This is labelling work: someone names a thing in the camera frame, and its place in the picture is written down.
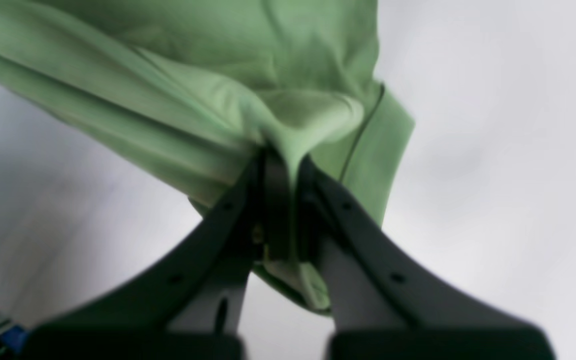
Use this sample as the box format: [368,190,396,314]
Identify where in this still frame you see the green T-shirt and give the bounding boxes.
[0,0,416,316]

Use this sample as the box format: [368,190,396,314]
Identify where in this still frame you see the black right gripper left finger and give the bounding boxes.
[23,148,290,360]

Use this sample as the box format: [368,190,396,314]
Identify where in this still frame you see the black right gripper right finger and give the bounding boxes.
[296,157,555,360]

